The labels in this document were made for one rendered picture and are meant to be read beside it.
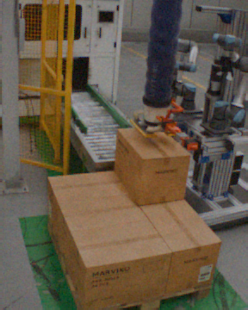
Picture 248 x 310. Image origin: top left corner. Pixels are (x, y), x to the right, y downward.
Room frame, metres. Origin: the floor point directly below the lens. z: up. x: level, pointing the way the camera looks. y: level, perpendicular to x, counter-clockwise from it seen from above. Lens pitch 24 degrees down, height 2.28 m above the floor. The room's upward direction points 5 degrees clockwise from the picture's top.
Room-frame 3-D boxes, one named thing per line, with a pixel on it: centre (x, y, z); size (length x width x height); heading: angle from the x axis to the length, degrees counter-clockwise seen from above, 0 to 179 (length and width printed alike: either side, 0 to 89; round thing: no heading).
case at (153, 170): (3.12, -0.23, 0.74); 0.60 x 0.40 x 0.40; 22
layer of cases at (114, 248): (2.73, -0.06, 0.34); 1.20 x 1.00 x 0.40; 22
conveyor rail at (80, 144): (4.43, 0.66, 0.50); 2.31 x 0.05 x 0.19; 22
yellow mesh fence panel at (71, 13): (4.13, 0.96, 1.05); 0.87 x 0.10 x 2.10; 74
